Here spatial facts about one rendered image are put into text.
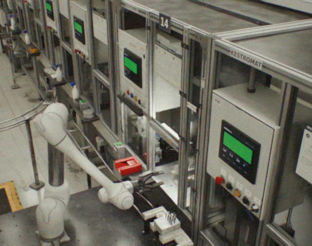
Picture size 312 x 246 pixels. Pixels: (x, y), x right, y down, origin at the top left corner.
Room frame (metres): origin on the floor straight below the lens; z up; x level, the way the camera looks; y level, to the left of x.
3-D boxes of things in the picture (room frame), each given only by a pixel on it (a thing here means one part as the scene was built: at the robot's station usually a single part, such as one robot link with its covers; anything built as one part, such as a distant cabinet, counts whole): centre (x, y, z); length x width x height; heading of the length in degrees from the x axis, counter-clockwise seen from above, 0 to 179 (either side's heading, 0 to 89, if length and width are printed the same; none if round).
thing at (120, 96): (2.48, 0.18, 1.37); 0.36 x 0.04 x 0.04; 28
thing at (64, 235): (1.91, 0.65, 0.71); 0.22 x 0.18 x 0.06; 28
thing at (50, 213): (1.93, 0.66, 0.85); 0.18 x 0.16 x 0.22; 0
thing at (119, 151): (2.50, 0.26, 0.97); 0.08 x 0.08 x 0.12; 28
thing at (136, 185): (2.04, 0.11, 1.01); 0.09 x 0.07 x 0.08; 118
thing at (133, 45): (2.55, 0.06, 1.60); 0.42 x 0.29 x 0.46; 28
